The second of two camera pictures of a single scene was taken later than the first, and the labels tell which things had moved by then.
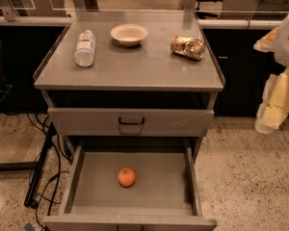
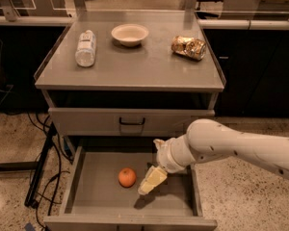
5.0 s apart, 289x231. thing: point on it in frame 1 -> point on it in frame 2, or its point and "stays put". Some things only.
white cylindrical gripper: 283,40 -> 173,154
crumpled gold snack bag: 188,46 stays put
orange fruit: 126,177 stays put
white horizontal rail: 202,23 stays put
